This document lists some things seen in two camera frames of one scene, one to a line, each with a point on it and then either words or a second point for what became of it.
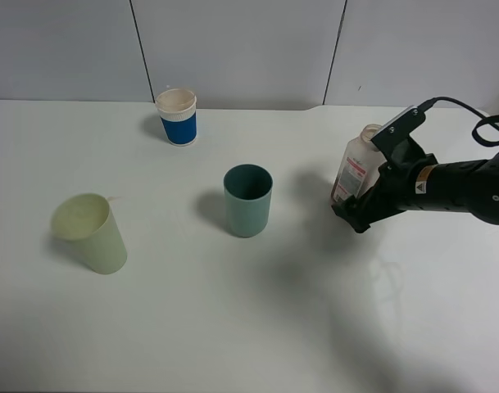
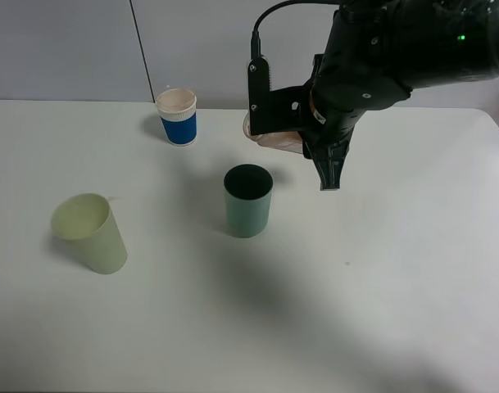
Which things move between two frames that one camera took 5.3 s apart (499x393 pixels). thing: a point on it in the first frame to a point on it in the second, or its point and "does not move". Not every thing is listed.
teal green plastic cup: x=248 y=194 does not move
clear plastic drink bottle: x=360 y=171 to x=288 y=142
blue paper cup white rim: x=177 y=109 does not move
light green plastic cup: x=86 y=219 does not move
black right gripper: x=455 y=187 to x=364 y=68
